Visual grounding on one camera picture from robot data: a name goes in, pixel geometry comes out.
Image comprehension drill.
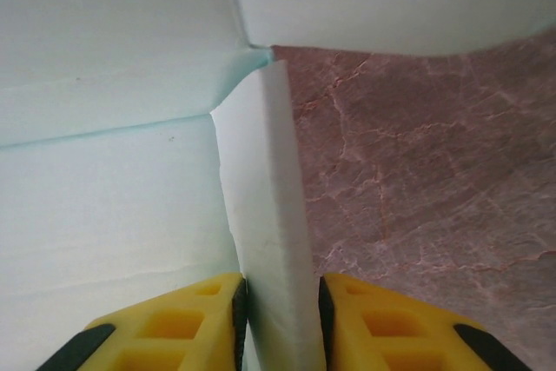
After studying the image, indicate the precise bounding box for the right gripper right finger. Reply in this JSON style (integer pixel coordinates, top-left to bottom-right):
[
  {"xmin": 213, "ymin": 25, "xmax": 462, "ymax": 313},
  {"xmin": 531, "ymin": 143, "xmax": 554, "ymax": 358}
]
[{"xmin": 318, "ymin": 273, "xmax": 534, "ymax": 371}]

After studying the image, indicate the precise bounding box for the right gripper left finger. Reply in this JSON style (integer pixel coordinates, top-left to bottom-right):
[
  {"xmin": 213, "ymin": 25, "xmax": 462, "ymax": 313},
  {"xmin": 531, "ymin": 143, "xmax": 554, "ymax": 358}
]
[{"xmin": 41, "ymin": 272, "xmax": 249, "ymax": 371}]

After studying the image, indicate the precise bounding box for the light teal paper box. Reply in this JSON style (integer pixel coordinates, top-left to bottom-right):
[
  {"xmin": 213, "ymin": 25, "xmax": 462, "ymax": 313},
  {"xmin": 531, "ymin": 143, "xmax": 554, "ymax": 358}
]
[{"xmin": 0, "ymin": 0, "xmax": 556, "ymax": 371}]

